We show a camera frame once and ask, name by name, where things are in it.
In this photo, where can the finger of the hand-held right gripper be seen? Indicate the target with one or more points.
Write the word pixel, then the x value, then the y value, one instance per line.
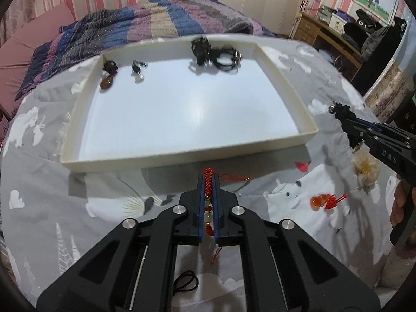
pixel 344 112
pixel 356 135

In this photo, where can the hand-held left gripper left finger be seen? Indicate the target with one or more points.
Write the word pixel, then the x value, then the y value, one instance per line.
pixel 201 199

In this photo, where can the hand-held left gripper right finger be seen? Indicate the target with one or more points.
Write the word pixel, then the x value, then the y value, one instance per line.
pixel 217 201

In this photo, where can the red knot charm with beads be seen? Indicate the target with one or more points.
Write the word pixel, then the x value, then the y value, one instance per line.
pixel 208 175

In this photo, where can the white shallow cardboard box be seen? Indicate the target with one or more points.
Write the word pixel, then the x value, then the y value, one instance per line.
pixel 182 104

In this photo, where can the small black clear charm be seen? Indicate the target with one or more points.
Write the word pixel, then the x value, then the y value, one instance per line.
pixel 136 68

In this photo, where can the black hair claw clip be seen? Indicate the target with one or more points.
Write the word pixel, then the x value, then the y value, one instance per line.
pixel 199 47

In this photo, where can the person's right hand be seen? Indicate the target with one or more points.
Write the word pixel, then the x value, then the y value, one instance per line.
pixel 396 208

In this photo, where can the cream flower scrunchie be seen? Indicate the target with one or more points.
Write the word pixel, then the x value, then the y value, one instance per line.
pixel 365 169

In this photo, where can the floral patterned cloth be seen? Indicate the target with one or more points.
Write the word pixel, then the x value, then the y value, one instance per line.
pixel 386 91

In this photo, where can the orange red knotted charm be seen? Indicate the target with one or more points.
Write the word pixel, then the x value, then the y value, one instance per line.
pixel 318 200

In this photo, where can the dark hanging jacket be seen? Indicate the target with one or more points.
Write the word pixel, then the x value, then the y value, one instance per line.
pixel 385 39

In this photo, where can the black bag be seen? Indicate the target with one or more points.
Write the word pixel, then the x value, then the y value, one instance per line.
pixel 360 29

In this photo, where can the white storage box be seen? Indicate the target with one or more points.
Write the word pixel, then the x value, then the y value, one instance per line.
pixel 336 24

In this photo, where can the wooden desk with drawers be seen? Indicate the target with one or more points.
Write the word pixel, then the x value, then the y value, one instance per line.
pixel 308 29

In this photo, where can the grey polar bear blanket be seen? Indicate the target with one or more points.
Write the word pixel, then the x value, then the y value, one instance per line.
pixel 65 201

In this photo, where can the white wardrobe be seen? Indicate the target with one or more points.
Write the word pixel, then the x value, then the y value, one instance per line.
pixel 260 0

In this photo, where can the striped purple blue quilt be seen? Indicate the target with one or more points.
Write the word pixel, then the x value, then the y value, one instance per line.
pixel 146 16

